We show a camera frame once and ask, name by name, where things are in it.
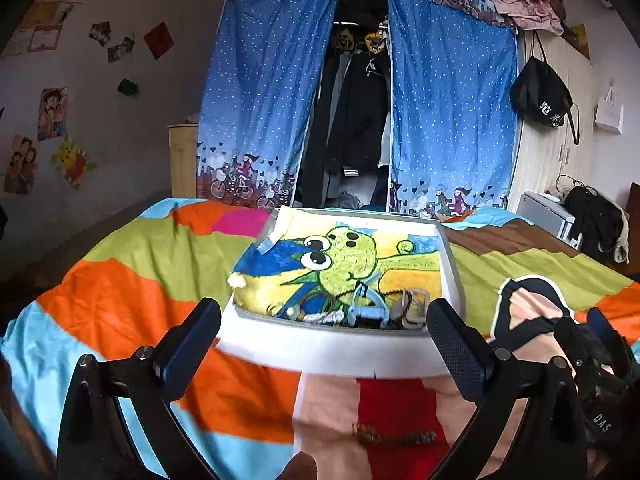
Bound light blue watch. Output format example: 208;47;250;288
347;282;390;330

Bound gold chain jewelry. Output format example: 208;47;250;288
352;422;385;445

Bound operator thumb tip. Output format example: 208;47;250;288
277;452;318;480

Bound black clothes pile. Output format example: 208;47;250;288
563;185;629;264

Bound colourful cartoon bedspread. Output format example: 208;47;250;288
1;198;639;479

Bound white storage box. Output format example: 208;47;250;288
516;192;582;249

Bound white paper sheet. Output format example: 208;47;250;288
217;304;448;379

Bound beige wooden wardrobe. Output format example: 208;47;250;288
506;29;599;214

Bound white paper gift bag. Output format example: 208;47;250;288
594;84;624;134

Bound grey shallow cardboard box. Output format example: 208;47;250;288
226;205;468;338

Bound black hanging bag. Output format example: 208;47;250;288
509;32;580;145

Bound family cartoon poster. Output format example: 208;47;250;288
3;134;38;195

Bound crayon dinosaur drawing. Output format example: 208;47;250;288
226;206;444;328

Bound wooden bedside cabinet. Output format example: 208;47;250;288
168;124;198;198

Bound anime character poster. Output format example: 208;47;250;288
37;87;68;142

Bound hanging dark clothes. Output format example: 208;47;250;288
295;20;390;211

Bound blue dotted wardrobe curtain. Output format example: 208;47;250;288
196;0;518;217

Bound pink cloth on wardrobe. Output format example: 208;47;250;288
490;0;563;36

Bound black bead necklace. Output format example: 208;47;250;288
278;286;414;328

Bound red square wall paper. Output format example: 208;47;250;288
143;22;174;61

